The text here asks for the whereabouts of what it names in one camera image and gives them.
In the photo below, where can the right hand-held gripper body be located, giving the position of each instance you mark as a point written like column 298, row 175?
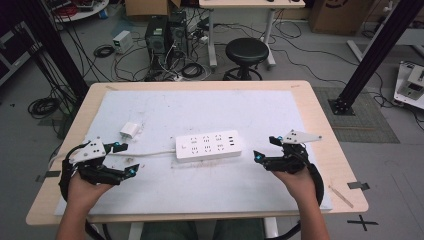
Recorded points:
column 293, row 155

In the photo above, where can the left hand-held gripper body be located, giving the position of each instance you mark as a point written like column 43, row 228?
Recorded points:
column 87, row 151

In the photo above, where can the white charger adapter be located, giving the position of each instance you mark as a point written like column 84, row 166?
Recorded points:
column 129, row 130

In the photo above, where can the white power strip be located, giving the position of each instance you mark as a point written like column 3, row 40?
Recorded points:
column 208, row 146

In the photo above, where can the person's right hand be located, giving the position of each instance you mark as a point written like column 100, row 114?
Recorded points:
column 297, row 186

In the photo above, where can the person's left hand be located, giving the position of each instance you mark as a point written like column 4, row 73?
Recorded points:
column 83, row 195

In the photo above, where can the grey tape piece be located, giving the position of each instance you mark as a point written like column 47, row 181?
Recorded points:
column 358, row 185
column 50, row 174

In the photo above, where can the thin wooden stick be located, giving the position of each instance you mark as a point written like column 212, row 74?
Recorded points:
column 340, row 196

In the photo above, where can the white table mat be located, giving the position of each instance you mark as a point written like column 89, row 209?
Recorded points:
column 200, row 186

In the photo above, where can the person's right leg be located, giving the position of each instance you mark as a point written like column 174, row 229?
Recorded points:
column 238, row 230

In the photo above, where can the grey floor mat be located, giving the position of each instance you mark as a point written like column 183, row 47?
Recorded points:
column 366, row 123

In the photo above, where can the black round stool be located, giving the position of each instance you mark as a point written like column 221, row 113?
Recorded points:
column 246, row 51

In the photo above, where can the white power supply box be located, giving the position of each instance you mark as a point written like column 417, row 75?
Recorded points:
column 122, row 41

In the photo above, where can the black metal stand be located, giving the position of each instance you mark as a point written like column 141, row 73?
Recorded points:
column 376, row 55
column 58, row 50

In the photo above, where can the black computer tower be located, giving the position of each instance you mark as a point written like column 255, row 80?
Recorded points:
column 178, row 33
column 156, row 40

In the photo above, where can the white device on floor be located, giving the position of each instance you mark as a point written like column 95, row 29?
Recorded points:
column 411, row 83

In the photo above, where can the white-legged wooden desk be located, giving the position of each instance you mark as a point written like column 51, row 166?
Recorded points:
column 250, row 3

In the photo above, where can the large cardboard box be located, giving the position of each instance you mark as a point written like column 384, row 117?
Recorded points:
column 340, row 15

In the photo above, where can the round white table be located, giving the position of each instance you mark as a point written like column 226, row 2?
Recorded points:
column 83, row 10

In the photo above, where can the small cardboard box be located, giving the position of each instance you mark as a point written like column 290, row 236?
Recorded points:
column 150, row 6

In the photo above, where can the grey metal frame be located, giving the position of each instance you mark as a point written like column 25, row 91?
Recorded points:
column 13, row 56

